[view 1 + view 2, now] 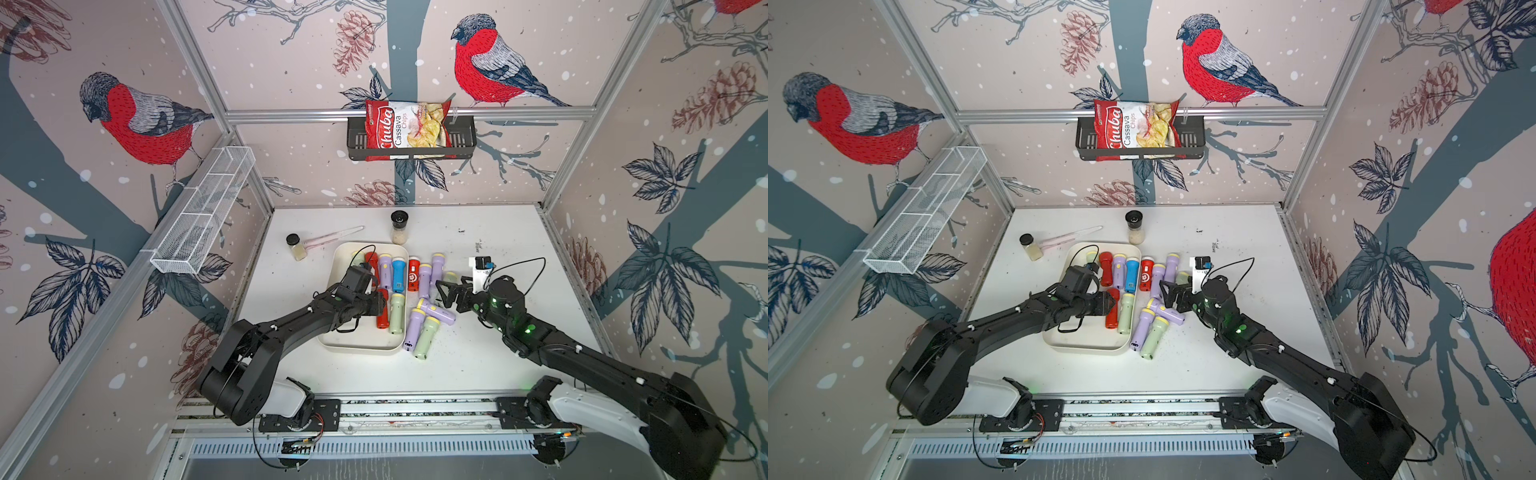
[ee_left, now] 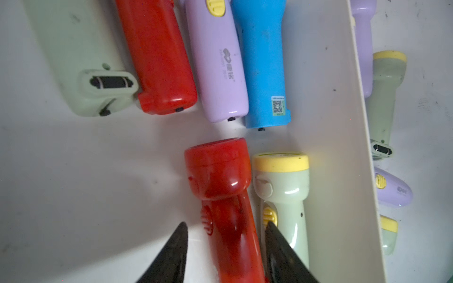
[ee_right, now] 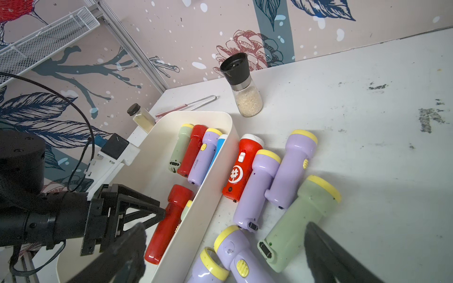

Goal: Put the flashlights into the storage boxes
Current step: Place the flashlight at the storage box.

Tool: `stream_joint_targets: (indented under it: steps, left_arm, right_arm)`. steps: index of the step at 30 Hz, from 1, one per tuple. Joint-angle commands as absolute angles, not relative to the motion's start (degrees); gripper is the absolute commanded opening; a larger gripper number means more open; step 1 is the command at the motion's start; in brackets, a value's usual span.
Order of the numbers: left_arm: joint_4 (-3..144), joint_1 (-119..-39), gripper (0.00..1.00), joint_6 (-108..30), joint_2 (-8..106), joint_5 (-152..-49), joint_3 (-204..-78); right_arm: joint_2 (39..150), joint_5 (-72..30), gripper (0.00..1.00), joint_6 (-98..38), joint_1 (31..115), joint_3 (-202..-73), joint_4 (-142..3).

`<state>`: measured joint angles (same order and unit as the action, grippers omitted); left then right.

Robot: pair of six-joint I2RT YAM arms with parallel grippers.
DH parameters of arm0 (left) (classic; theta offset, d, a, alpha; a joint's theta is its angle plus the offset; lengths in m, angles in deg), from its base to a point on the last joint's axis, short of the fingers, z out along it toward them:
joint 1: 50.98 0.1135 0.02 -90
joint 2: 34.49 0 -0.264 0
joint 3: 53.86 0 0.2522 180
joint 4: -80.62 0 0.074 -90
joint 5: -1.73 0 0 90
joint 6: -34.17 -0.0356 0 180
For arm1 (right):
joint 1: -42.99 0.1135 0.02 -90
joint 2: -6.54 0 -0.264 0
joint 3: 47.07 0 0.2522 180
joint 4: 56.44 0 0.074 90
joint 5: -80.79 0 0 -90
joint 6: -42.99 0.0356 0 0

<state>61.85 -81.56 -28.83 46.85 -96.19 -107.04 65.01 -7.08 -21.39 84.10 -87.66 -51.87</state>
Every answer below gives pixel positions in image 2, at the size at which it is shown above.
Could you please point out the green flashlight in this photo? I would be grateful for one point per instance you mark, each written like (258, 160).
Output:
(389, 231)
(389, 68)
(282, 182)
(83, 56)

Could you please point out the purple flashlight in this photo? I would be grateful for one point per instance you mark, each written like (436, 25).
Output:
(218, 61)
(363, 11)

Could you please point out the white rectangular storage tray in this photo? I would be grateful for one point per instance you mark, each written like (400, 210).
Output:
(93, 200)

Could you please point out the purple flashlight beside red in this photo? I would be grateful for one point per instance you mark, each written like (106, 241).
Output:
(363, 11)

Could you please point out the blue flashlight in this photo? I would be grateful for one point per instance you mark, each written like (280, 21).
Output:
(259, 28)

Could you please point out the purple flashlight lying across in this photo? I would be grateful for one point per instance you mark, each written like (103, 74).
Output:
(391, 190)

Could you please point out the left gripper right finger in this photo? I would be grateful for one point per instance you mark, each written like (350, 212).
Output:
(283, 264)

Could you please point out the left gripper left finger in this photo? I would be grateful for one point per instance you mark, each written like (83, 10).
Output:
(170, 263)

